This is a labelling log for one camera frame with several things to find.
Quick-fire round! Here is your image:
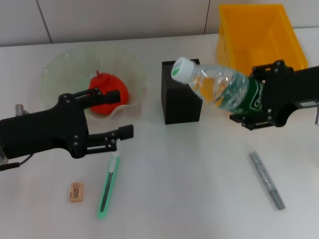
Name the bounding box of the clear green-label water bottle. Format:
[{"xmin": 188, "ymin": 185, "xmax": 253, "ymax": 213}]
[{"xmin": 171, "ymin": 56, "xmax": 265, "ymax": 113}]

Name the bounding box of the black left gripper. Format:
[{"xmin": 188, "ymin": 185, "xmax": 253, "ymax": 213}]
[{"xmin": 0, "ymin": 87, "xmax": 122, "ymax": 160}]

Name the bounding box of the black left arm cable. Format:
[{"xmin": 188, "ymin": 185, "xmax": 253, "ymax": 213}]
[{"xmin": 0, "ymin": 154, "xmax": 34, "ymax": 171}]

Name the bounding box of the yellow plastic bin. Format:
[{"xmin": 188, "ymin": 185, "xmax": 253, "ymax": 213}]
[{"xmin": 215, "ymin": 3, "xmax": 309, "ymax": 75}]

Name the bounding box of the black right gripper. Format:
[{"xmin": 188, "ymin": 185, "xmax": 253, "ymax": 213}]
[{"xmin": 229, "ymin": 59, "xmax": 319, "ymax": 131}]

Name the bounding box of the orange fruit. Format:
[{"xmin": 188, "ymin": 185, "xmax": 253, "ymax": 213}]
[{"xmin": 88, "ymin": 70, "xmax": 130, "ymax": 115}]

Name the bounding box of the small tan eraser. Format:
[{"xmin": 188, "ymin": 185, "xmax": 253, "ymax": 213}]
[{"xmin": 69, "ymin": 182, "xmax": 85, "ymax": 203}]

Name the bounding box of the clear glass fruit plate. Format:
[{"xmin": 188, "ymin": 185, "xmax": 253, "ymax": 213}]
[{"xmin": 39, "ymin": 46, "xmax": 148, "ymax": 121}]

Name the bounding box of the green utility knife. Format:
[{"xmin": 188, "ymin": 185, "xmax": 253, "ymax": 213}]
[{"xmin": 97, "ymin": 152, "xmax": 121, "ymax": 220}]

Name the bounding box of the grey marker pen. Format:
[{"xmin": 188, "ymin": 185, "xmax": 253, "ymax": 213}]
[{"xmin": 249, "ymin": 151, "xmax": 286, "ymax": 211}]

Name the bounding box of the black mesh pen holder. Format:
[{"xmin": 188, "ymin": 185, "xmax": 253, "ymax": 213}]
[{"xmin": 160, "ymin": 58, "xmax": 206, "ymax": 125}]

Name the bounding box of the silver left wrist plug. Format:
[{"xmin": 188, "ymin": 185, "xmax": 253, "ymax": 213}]
[{"xmin": 15, "ymin": 104, "xmax": 29, "ymax": 117}]

